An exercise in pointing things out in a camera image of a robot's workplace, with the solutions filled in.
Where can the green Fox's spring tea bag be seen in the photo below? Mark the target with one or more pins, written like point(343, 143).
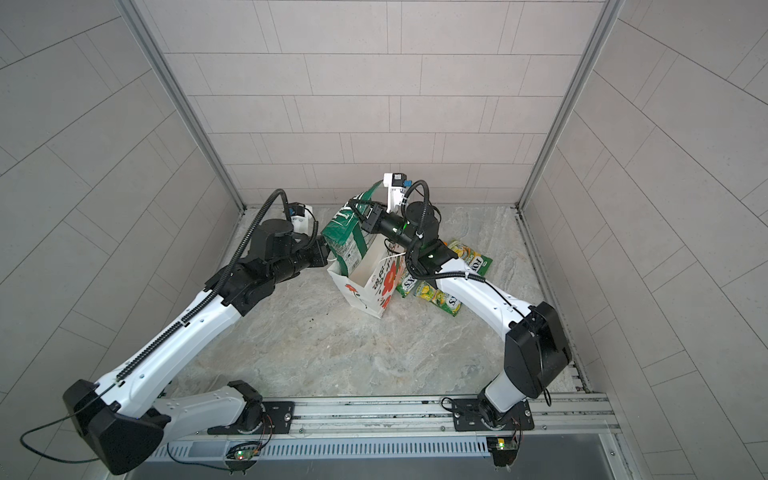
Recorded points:
point(477, 262)

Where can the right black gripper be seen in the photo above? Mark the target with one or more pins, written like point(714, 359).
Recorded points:
point(378, 220)

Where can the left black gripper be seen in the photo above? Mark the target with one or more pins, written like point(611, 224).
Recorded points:
point(320, 256)

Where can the white vent grille strip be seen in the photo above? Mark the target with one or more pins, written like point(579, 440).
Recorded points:
point(332, 448)

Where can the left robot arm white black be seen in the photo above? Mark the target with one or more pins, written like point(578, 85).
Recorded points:
point(122, 417)

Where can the white paper bag with flower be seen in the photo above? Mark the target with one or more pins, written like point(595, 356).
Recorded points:
point(370, 286)

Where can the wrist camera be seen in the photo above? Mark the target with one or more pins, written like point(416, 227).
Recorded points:
point(302, 218)
point(396, 185)

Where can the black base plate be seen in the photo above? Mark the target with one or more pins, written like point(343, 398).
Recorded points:
point(469, 416)
point(279, 417)

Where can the right circuit board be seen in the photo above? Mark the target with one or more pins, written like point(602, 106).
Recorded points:
point(503, 450)

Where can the green Real crisps bag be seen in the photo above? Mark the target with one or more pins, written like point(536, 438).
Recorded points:
point(348, 242)

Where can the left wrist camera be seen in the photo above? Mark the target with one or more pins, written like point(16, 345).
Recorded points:
point(302, 218)

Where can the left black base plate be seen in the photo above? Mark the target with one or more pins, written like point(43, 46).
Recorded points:
point(279, 417)

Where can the aluminium mounting rail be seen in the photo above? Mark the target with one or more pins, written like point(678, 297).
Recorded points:
point(422, 416)

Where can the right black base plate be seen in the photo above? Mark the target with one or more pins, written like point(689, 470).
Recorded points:
point(469, 416)

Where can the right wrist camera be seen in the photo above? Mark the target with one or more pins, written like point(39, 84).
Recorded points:
point(396, 185)

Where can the left circuit board green led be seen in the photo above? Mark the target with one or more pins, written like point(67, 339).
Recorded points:
point(244, 452)

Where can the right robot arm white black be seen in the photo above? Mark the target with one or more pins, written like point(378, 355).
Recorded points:
point(536, 349)

